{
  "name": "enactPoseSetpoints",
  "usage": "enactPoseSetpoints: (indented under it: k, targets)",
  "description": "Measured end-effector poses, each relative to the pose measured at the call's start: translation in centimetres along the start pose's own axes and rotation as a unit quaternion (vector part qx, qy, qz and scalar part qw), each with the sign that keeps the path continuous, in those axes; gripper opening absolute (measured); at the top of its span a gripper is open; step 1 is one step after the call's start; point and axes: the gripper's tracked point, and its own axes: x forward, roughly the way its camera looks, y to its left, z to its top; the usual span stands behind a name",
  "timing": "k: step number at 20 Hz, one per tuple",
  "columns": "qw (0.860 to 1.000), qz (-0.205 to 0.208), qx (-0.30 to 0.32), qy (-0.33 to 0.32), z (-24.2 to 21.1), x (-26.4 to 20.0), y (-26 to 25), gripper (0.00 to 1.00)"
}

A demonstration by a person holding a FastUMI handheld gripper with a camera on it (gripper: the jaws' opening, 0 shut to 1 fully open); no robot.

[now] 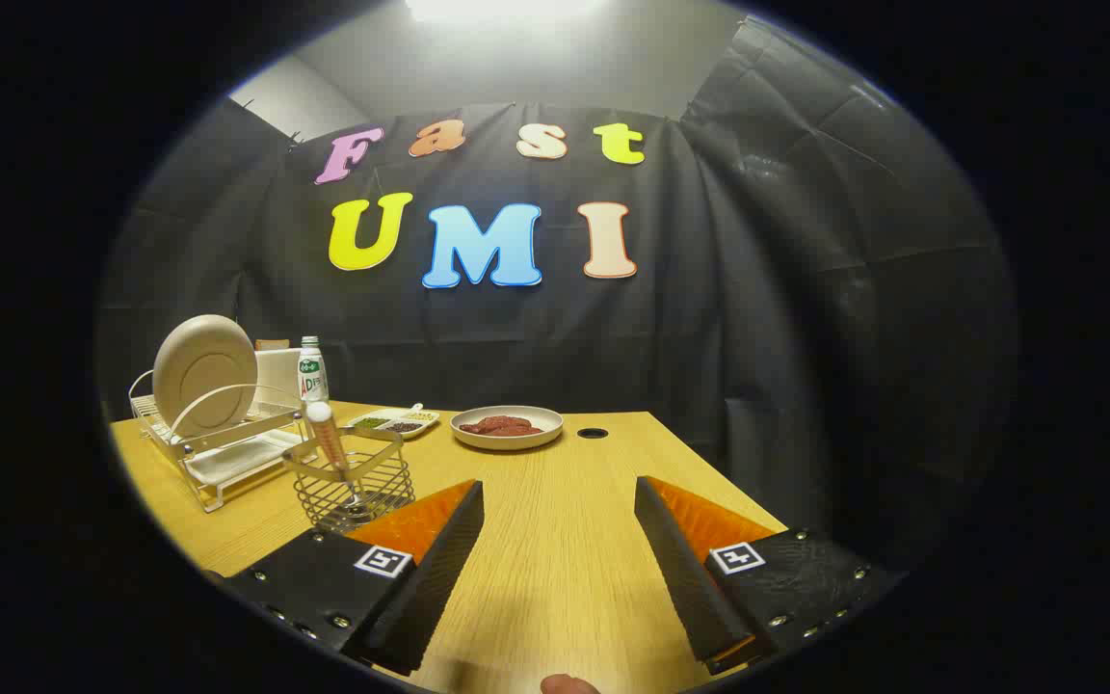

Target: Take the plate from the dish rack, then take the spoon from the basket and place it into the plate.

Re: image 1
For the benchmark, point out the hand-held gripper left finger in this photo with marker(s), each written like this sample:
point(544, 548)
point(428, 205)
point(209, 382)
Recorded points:
point(430, 578)

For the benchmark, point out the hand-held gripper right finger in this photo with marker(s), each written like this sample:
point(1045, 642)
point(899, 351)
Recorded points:
point(690, 578)

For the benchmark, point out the beige round plate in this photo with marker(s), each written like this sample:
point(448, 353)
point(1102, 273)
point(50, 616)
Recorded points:
point(203, 371)

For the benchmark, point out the white divided snack dish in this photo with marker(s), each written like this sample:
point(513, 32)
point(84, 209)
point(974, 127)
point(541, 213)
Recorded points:
point(417, 425)

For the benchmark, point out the beige plate with meat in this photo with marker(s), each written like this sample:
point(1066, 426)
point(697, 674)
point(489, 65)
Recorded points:
point(507, 441)

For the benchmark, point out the dark red beans pile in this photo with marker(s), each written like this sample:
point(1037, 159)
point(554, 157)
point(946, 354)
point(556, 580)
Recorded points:
point(404, 426)

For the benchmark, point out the red meat piece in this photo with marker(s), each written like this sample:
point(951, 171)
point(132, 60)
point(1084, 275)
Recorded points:
point(492, 422)
point(516, 431)

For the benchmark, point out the white green-label drink bottle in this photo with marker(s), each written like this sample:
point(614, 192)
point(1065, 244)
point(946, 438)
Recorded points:
point(312, 381)

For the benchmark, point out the black backdrop cloth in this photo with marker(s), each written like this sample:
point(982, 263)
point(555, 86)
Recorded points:
point(709, 337)

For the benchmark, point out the white toaster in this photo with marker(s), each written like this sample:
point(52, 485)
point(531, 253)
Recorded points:
point(277, 378)

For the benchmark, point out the toast slice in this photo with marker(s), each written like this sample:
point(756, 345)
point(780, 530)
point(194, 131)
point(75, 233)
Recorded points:
point(273, 344)

